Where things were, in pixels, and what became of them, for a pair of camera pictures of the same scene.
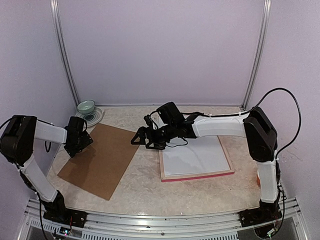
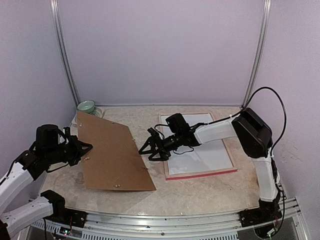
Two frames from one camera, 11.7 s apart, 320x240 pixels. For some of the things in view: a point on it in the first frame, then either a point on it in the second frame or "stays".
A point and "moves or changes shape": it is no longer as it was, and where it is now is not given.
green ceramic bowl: (86, 107) stays
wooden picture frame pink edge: (194, 158) stays
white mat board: (185, 155) stays
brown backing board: (99, 168) moves or changes shape
